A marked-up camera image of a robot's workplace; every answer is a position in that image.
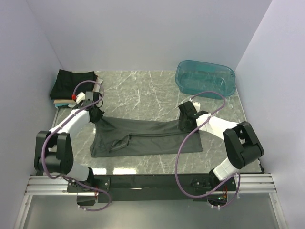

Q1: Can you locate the grey t shirt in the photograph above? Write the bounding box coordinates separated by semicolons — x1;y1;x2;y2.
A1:
90;117;189;158

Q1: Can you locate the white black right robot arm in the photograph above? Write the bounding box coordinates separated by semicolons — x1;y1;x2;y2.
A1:
175;101;264;190

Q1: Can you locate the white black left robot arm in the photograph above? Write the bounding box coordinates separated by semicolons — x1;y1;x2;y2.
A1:
34;91;104;192

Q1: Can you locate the teal transparent plastic basin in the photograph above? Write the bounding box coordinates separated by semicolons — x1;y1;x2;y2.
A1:
175;60;236;98

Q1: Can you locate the folded black t shirt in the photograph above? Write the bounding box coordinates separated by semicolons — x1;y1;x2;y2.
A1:
50;69;97;100

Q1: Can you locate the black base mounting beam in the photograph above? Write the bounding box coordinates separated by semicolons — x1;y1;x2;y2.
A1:
67;172;236;206

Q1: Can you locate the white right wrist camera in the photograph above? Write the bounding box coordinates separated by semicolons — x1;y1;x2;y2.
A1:
189;98;201;112

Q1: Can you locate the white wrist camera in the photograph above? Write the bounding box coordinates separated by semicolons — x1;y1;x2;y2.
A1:
189;98;201;112
72;92;85;104

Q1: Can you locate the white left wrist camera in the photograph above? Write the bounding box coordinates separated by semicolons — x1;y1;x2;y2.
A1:
72;92;85;104

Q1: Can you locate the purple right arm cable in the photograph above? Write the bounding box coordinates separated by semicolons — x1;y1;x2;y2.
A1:
175;90;241;210

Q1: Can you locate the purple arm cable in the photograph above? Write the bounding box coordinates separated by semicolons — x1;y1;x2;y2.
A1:
175;90;241;210
41;80;112;213

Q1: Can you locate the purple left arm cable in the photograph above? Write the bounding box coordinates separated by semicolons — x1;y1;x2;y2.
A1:
41;80;112;213

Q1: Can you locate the aluminium rail frame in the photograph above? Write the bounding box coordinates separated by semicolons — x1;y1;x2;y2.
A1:
13;112;281;229

